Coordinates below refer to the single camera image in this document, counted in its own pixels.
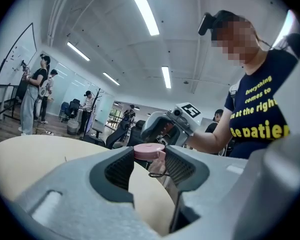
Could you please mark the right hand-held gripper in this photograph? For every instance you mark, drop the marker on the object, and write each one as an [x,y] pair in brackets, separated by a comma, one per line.
[187,114]

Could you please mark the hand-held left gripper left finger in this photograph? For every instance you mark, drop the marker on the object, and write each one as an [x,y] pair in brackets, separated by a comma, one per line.
[77,184]

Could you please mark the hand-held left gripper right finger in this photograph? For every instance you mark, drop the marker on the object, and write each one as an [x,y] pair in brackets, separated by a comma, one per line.
[215,184]

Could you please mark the person's right forearm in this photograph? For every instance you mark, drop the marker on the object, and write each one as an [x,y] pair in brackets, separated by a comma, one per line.
[210,140]

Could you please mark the black mesh office chair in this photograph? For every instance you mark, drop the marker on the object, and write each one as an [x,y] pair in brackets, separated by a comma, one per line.
[137,134]

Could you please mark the long ceiling light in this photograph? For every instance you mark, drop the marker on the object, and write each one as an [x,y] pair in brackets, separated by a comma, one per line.
[78,51]
[143,9]
[111,78]
[166,77]

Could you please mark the mesh waste bin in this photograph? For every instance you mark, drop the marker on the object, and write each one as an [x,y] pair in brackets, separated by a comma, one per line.
[72,127]

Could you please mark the white power strip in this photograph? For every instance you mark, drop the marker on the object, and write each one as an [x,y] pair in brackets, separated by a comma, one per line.
[49,132]

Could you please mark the black coat rack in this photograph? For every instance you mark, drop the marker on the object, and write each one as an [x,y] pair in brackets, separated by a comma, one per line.
[98,101]

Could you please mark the blue chair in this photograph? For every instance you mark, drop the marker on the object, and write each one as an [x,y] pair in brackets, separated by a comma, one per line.
[64,107]

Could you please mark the person's navy printed t-shirt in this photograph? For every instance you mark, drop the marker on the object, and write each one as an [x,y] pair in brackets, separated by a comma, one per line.
[260,114]

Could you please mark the person's head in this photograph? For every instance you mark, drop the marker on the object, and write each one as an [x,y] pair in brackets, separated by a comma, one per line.
[240,44]

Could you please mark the white office desk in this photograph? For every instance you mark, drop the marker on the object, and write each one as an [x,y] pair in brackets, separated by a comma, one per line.
[3,85]

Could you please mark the whiteboard on black stand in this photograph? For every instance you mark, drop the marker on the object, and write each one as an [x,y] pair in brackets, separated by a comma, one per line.
[17,56]

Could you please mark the black head-mounted camera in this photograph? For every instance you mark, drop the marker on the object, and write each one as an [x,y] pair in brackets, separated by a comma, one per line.
[205,25]

